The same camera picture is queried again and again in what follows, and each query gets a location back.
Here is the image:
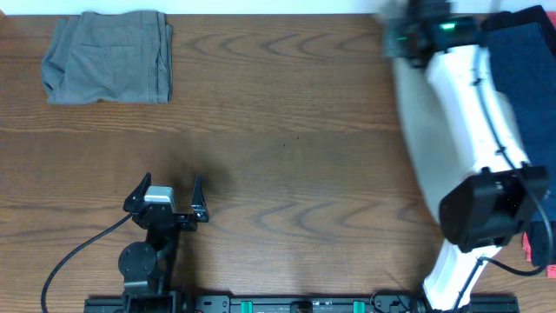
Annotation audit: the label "black garment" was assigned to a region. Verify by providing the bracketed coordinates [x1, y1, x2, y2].
[480, 5, 555, 55]

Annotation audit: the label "beige khaki shorts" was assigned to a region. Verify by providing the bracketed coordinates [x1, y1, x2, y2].
[390, 56, 522, 227]

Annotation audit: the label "red object at edge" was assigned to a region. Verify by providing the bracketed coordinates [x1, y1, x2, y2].
[522, 233, 555, 279]

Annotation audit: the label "left black cable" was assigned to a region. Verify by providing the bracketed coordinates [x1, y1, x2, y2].
[40, 212, 134, 313]

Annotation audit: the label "navy blue shorts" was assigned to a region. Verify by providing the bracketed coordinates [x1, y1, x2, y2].
[484, 22, 556, 267]

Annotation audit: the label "folded grey shorts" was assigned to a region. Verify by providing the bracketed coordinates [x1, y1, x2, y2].
[41, 10, 173, 105]

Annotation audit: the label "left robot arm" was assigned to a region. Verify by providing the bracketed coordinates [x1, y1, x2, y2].
[118, 173, 209, 312]

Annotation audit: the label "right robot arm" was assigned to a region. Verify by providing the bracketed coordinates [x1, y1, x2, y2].
[374, 0, 555, 312]

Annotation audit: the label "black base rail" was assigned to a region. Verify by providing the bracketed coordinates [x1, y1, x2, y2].
[83, 291, 520, 313]

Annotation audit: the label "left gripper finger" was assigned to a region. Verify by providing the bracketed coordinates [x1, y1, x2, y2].
[122, 172, 151, 213]
[191, 175, 209, 223]

